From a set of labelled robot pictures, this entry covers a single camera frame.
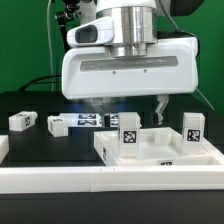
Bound white U-shaped fence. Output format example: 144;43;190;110
0;135;224;194

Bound white thin cable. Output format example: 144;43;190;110
46;0;56;92

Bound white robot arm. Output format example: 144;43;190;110
61;0;200;125

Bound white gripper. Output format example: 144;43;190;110
62;17;198;128

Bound white square table top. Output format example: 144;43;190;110
94;127;224;166

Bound black cables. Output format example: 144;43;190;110
18;74;63;93

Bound white sheet with markers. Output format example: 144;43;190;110
58;112;143;129

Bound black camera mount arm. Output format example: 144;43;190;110
55;0;80;52

